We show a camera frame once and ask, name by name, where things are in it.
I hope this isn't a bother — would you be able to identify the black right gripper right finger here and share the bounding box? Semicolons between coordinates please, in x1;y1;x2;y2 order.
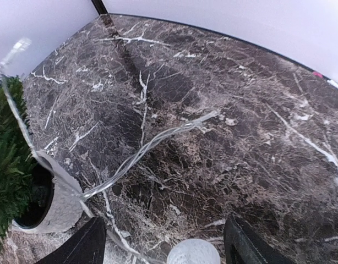
223;215;294;264

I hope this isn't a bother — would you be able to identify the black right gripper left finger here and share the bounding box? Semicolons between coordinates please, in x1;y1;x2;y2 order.
38;217;106;264

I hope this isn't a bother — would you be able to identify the clear string light garland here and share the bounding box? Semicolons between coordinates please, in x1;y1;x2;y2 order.
0;36;221;264

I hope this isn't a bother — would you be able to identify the white tree pot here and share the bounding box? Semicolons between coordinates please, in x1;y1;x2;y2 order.
12;150;83;234

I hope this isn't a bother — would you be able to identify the small green christmas tree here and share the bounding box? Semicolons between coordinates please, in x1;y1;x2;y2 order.
0;76;37;248

